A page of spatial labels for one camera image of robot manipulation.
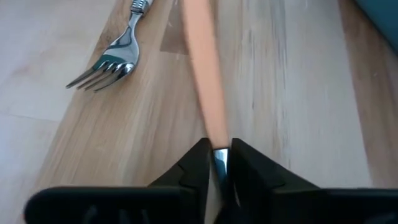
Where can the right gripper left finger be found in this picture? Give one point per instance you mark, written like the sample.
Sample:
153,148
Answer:
124,205

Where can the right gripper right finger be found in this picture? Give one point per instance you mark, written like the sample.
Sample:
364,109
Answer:
311,208

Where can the dark teal plastic bin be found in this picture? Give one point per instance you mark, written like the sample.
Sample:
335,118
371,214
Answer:
385,18

